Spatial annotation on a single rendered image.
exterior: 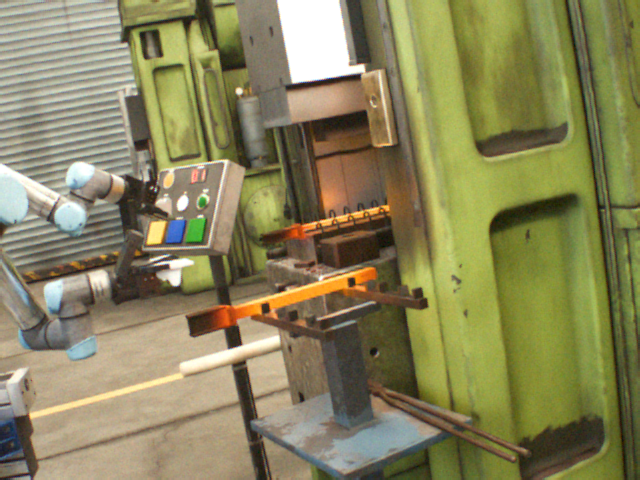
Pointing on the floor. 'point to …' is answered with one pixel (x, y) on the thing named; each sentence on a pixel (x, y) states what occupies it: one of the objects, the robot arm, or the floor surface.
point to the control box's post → (239, 369)
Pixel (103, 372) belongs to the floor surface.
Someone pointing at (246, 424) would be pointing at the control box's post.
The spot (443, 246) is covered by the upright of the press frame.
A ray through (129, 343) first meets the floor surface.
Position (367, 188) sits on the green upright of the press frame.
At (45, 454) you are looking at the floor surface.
